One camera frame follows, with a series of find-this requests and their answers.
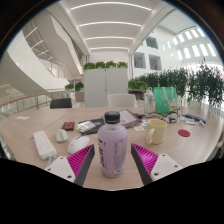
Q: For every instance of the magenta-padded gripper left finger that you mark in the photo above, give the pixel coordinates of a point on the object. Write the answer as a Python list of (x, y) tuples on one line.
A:
[(71, 165)]

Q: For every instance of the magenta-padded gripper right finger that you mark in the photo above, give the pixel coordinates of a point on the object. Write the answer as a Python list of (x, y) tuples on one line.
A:
[(154, 164)]

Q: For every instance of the clear plastic water bottle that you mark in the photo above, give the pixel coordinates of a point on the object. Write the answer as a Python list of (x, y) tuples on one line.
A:
[(149, 100)]

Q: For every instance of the white computer mouse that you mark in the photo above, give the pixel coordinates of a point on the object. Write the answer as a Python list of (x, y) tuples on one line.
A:
[(78, 144)]

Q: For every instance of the small white grey mouse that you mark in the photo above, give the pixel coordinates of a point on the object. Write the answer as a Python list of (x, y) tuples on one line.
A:
[(61, 135)]

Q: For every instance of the pale yellow mug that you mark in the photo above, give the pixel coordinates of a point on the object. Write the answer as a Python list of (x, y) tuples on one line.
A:
[(156, 131)]

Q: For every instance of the white power strip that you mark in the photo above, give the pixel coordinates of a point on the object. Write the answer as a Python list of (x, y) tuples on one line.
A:
[(43, 144)]

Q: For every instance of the red and black card case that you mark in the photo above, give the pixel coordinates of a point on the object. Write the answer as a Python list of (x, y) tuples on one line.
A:
[(68, 125)]

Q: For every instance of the silver foil blister pack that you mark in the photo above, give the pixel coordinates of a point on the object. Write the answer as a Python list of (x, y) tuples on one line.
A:
[(86, 126)]

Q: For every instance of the flat round red coaster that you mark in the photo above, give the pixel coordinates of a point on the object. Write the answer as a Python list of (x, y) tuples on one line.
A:
[(184, 133)]

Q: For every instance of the purple drink bottle black cap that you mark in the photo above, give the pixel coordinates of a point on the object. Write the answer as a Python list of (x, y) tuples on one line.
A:
[(112, 146)]

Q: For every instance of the black eyeglasses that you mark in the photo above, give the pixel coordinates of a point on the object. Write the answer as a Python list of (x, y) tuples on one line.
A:
[(163, 116)]

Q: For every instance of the open magazine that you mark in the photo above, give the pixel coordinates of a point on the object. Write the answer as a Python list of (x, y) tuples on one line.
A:
[(128, 117)]

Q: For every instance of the dark blue flat case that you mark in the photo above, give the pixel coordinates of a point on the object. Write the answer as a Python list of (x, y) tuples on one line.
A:
[(195, 118)]

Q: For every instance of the black chair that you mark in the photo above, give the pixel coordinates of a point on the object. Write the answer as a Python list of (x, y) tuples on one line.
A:
[(61, 103)]

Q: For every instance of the green tote bag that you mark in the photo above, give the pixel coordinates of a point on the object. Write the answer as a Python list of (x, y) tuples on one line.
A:
[(164, 99)]

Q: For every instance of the white chair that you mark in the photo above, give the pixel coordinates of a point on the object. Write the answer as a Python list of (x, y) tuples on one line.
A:
[(121, 100)]

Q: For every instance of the glass railing wooden handrail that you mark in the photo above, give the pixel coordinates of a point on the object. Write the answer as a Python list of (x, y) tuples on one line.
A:
[(30, 101)]

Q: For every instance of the white planter box with plants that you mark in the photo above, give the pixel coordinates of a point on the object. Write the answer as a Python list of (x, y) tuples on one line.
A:
[(105, 85)]

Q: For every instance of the green hedge plants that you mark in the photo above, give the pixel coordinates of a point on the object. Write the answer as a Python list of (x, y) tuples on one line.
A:
[(186, 81)]

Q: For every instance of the ceiling light strips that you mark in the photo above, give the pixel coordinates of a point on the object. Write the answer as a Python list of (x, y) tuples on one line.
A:
[(110, 25)]

